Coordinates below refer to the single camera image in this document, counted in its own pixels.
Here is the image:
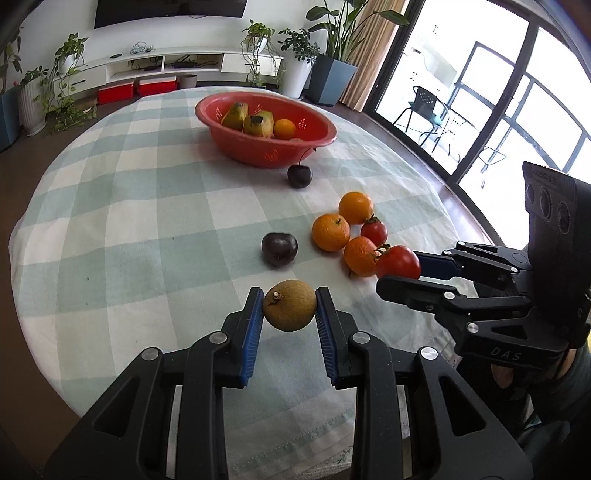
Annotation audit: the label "black outdoor chair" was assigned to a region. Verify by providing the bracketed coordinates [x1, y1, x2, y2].
[392, 85, 451, 153]

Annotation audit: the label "trailing pothos in white pot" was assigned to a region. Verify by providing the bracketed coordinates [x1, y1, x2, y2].
[39, 32, 98, 134]

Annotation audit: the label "checked green white tablecloth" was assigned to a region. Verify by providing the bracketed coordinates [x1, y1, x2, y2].
[9, 85, 481, 480]

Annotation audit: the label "red plastic colander bowl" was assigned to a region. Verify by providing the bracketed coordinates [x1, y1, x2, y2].
[194, 91, 338, 168]

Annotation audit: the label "large red tomato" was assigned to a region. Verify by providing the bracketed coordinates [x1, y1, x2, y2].
[375, 244, 422, 280]

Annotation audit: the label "tall tree in blue planter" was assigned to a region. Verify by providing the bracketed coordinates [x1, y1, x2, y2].
[0, 28, 21, 153]

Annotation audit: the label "small red tomato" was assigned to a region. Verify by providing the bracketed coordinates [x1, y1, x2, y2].
[360, 215, 389, 247]

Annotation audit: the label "dark plum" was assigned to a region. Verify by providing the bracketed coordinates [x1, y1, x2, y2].
[261, 232, 299, 267]

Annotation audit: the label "black framed glass door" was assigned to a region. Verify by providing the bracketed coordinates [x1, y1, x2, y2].
[360, 0, 591, 250]

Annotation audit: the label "plant in white ribbed planter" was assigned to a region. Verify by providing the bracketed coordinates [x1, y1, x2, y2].
[16, 67, 47, 137]

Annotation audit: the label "white television cabinet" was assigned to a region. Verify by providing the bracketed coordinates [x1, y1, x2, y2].
[51, 45, 284, 100]

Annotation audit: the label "dark cherry with stem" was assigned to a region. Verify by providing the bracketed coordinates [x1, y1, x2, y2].
[287, 147, 318, 188]

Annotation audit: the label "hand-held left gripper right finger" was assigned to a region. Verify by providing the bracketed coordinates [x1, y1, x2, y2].
[315, 286, 536, 480]

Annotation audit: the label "beige curtain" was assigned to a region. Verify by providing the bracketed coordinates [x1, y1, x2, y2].
[339, 0, 407, 114]

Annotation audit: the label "yellow banana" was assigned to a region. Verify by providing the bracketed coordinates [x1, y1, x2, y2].
[221, 102, 249, 131]
[243, 111, 275, 138]

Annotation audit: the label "white embroidered cloth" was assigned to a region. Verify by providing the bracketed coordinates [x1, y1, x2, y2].
[231, 431, 365, 480]

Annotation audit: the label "black wall television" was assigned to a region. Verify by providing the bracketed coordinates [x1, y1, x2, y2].
[94, 0, 247, 29]

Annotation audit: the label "red storage box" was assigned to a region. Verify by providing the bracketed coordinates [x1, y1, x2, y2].
[97, 83, 136, 106]
[137, 78, 178, 97]

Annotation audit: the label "person's right forearm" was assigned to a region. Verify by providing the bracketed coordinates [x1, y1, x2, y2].
[517, 342, 591, 480]

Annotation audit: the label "hanging vine plant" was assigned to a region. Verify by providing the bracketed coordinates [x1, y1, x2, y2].
[240, 19, 284, 88]

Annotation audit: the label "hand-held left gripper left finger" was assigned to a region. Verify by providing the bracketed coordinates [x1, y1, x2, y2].
[41, 286, 266, 480]

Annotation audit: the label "bushy plant in white planter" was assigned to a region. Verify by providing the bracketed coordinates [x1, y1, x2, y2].
[277, 28, 320, 100]

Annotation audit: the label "brown longan with stem nub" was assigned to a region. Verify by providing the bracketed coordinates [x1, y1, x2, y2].
[262, 279, 318, 332]

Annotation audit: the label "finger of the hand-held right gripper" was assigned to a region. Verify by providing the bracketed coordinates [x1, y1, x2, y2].
[413, 240, 533, 288]
[376, 275, 533, 324]

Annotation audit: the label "person's right hand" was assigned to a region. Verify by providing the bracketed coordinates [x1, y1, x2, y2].
[489, 360, 532, 402]

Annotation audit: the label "large-leaf plant in blue planter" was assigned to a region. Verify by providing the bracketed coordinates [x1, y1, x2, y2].
[305, 0, 409, 108]

